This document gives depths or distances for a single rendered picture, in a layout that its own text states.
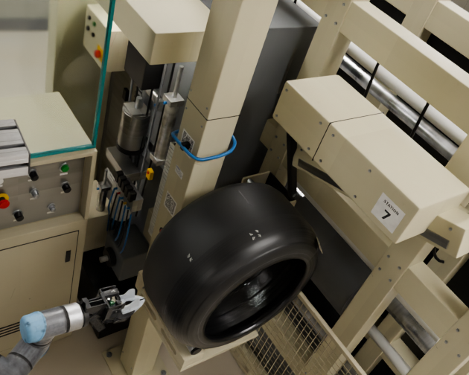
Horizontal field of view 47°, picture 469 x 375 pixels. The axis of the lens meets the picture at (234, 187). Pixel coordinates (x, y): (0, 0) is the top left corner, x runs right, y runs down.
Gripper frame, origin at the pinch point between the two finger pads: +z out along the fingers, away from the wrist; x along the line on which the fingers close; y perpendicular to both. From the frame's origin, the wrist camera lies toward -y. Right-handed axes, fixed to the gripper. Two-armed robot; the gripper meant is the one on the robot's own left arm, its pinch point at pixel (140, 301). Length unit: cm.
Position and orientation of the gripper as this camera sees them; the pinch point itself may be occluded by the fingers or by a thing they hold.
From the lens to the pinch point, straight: 169.5
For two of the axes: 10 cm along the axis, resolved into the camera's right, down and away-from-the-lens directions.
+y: 3.8, -7.2, -5.8
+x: -5.2, -6.8, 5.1
